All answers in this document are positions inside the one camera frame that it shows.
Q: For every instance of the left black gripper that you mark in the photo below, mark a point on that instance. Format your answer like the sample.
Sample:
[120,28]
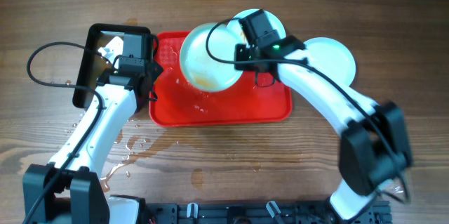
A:
[154,69]

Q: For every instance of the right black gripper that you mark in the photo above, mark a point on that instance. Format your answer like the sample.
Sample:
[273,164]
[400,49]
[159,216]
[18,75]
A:
[240,50]

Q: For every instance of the white plate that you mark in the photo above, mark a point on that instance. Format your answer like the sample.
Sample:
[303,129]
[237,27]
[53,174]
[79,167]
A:
[199,59]
[235,27]
[332,58]

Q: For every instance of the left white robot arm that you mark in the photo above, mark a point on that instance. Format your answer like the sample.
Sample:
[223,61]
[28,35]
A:
[67,189]

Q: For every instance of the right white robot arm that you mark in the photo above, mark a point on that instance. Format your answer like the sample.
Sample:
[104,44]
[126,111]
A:
[374,144]

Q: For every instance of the red plastic tray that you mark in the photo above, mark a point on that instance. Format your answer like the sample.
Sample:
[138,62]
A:
[252,99]

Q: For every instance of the black water tray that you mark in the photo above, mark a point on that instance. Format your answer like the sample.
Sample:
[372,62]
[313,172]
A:
[93,64]

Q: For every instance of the black mounting rail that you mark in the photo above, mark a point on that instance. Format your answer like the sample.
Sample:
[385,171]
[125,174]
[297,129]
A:
[245,212]

